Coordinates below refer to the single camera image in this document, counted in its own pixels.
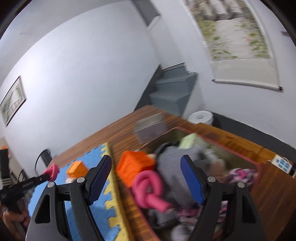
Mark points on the red storage box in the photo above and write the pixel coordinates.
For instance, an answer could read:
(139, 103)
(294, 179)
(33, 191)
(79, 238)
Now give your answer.
(178, 223)

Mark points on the hanging landscape scroll painting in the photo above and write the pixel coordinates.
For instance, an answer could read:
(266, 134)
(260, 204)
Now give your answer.
(239, 47)

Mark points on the black metal chair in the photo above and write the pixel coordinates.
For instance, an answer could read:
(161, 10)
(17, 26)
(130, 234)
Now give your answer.
(46, 157)

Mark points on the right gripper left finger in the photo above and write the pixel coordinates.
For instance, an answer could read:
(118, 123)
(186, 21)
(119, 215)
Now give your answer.
(49, 220)

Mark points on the white round bucket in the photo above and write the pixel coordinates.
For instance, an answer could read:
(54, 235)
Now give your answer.
(203, 116)

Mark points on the pink knotted foam tube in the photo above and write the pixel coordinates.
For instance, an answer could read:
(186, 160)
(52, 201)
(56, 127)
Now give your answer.
(52, 172)

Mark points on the pink patterned cloth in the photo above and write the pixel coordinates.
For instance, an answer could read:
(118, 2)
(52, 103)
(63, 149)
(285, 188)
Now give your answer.
(246, 176)

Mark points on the grey knitted sock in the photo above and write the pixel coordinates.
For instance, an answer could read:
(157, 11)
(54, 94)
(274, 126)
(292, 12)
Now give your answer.
(168, 157)

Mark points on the white power strip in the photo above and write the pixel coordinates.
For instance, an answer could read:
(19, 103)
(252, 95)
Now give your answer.
(282, 164)

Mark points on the grey metal tin box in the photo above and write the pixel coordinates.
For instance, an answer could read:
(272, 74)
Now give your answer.
(150, 128)

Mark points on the dark orange toy cube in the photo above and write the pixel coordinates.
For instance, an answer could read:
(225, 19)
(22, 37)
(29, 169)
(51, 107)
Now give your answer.
(131, 164)

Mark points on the grey staircase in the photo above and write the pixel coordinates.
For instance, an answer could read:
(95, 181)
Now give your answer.
(174, 89)

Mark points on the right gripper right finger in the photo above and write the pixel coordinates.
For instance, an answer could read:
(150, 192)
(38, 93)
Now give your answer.
(242, 220)

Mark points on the light green box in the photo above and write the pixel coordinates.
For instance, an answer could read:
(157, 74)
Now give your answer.
(192, 140)

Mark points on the framed wall picture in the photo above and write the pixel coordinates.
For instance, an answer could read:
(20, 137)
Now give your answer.
(13, 100)

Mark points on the light orange toy cube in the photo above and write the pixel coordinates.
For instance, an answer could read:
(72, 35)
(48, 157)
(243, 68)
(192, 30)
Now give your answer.
(77, 169)

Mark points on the person's left hand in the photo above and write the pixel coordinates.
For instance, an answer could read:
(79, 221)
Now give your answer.
(9, 218)

